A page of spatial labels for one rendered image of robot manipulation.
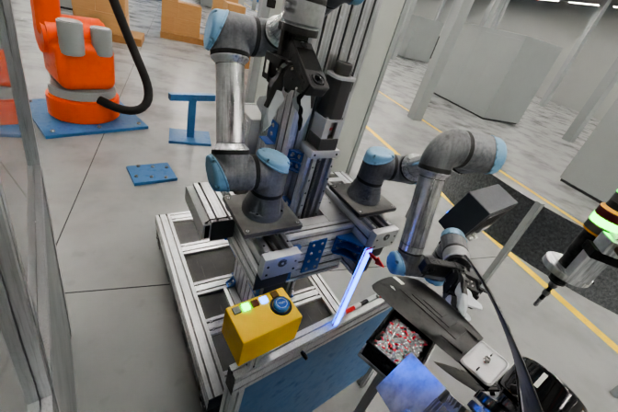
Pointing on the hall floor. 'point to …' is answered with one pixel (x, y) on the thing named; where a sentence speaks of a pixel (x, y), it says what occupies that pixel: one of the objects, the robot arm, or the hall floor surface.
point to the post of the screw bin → (369, 394)
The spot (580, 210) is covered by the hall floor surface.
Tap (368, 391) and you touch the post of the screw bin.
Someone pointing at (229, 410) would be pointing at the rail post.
